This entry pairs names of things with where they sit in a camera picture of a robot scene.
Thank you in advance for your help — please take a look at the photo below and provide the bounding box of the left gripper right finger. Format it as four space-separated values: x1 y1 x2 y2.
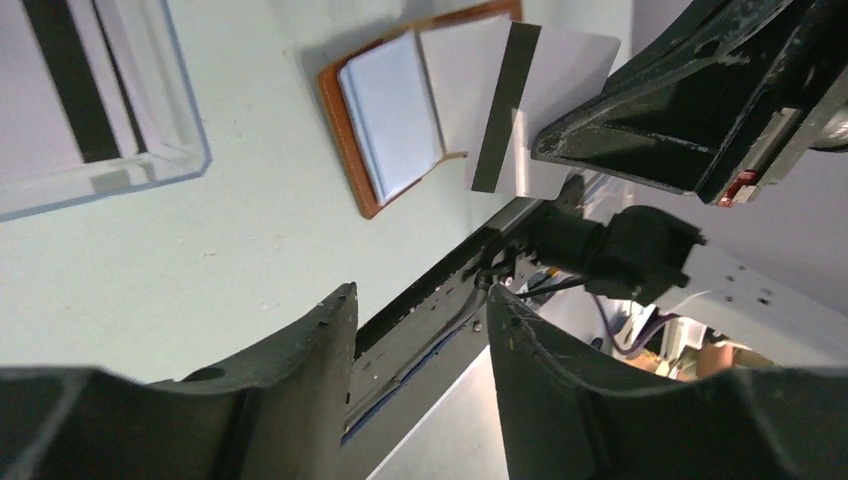
486 285 847 479

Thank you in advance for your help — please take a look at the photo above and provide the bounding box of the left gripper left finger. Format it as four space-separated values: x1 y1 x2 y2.
1 283 358 479

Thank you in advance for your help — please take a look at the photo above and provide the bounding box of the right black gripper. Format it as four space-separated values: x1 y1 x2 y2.
532 1 847 207

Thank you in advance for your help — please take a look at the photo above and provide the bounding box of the card with black stripe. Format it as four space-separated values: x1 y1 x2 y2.
466 20 620 200

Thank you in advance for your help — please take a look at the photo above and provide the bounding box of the brown leather card holder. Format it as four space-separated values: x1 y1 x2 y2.
316 1 524 219

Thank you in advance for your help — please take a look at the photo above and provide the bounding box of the clear plastic card box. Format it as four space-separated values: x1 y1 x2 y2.
1 1 211 221

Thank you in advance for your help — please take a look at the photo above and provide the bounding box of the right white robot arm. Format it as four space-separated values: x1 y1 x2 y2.
471 1 847 366

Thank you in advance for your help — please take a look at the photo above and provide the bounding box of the aluminium frame rail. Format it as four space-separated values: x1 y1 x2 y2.
338 200 550 479

